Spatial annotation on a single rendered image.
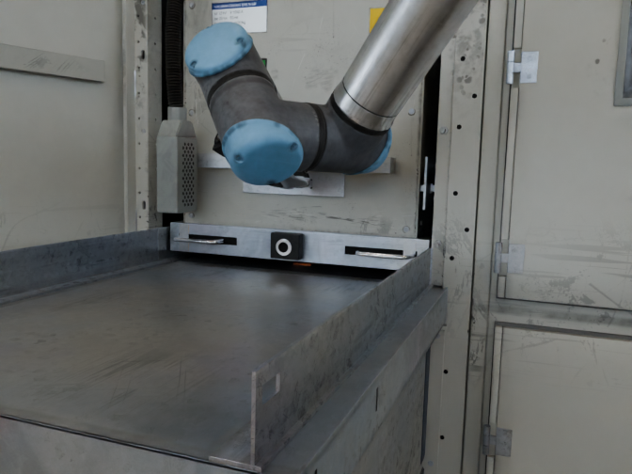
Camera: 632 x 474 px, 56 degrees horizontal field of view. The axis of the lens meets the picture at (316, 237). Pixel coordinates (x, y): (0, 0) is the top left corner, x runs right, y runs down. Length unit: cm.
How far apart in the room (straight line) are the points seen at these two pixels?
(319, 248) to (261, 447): 73
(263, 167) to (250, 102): 8
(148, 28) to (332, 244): 56
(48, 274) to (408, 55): 65
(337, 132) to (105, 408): 44
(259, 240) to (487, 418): 53
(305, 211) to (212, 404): 67
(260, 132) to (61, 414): 37
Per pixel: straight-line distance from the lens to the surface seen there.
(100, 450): 50
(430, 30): 71
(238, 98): 75
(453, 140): 103
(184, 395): 55
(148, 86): 127
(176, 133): 115
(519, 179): 100
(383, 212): 110
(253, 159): 72
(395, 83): 74
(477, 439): 112
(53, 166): 122
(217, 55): 79
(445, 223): 104
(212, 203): 123
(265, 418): 43
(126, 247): 118
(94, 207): 126
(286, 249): 112
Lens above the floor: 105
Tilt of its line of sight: 7 degrees down
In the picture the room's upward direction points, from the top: 2 degrees clockwise
